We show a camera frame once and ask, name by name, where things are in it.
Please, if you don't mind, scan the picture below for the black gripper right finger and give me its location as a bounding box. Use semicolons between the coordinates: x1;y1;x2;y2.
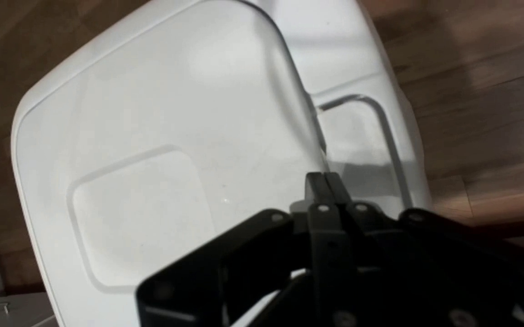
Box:
327;170;524;327

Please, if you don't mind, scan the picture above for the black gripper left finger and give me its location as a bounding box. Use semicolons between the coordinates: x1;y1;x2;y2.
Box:
136;170;360;327

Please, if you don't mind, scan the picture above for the white plastic bin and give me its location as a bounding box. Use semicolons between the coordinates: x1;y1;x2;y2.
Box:
11;0;431;327

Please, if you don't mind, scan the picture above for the left stainless steel cabinet door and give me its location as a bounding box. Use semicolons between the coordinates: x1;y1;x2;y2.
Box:
0;292;58;327

